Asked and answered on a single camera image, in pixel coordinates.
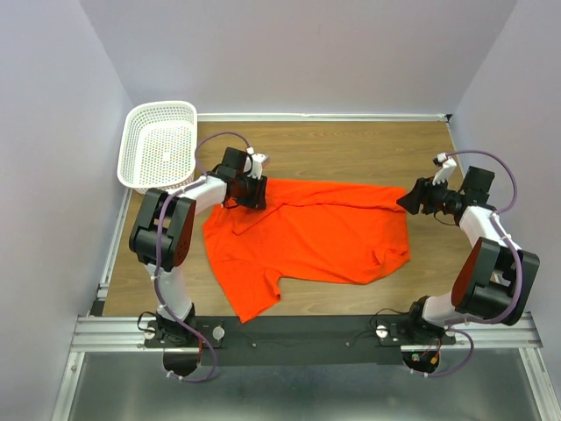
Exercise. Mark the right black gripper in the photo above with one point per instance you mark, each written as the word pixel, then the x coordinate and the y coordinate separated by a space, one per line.
pixel 422 196

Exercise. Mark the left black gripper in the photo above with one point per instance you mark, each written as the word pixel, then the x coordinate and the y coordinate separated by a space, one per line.
pixel 258 200

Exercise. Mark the orange t-shirt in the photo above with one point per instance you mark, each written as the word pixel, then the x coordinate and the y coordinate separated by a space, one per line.
pixel 312 231

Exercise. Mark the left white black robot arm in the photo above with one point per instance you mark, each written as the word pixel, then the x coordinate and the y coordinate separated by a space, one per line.
pixel 162 233

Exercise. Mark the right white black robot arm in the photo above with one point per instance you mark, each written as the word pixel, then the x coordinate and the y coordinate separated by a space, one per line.
pixel 493 286

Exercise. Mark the white perforated plastic basket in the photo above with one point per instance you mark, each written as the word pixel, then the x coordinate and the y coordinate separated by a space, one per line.
pixel 157 148

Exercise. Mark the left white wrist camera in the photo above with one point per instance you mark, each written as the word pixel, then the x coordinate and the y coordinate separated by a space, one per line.
pixel 255 163

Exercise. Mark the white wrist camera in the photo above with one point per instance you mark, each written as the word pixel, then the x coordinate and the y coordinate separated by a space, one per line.
pixel 255 163
pixel 446 167

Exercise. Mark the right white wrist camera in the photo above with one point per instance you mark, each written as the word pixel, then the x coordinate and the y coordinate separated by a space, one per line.
pixel 446 167

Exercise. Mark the aluminium frame rail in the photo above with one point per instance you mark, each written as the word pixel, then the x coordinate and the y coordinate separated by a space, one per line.
pixel 113 335

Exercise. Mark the black mounting base plate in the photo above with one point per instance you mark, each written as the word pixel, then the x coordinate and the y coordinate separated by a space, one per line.
pixel 384 339

